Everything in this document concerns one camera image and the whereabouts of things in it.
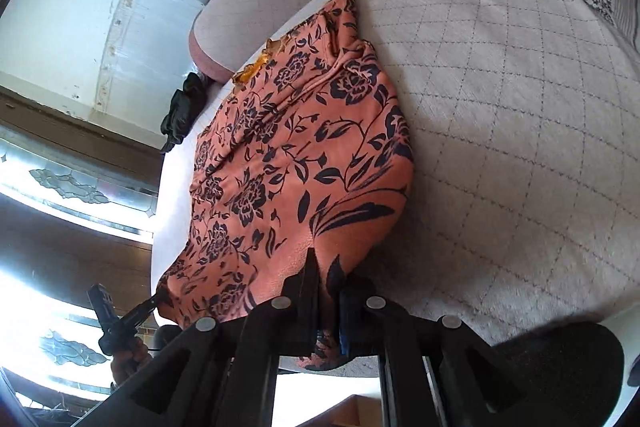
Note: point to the person's left hand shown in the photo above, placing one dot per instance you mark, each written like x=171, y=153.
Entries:
x=130, y=359

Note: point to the pink quilted sofa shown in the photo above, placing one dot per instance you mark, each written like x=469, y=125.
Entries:
x=500, y=107

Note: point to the orange floral garment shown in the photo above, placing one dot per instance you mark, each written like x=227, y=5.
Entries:
x=300, y=157

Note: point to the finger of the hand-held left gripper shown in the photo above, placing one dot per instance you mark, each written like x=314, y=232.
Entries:
x=142, y=308

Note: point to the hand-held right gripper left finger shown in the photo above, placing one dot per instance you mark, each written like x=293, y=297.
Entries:
x=304, y=307

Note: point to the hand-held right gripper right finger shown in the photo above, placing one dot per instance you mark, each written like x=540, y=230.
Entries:
x=361, y=319

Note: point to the black cloth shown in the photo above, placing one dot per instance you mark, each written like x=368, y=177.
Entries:
x=182, y=107

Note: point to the clear plastic sheet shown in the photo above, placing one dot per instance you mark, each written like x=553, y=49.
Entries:
x=145, y=37

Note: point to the patterned glass door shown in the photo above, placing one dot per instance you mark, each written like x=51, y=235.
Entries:
x=60, y=182

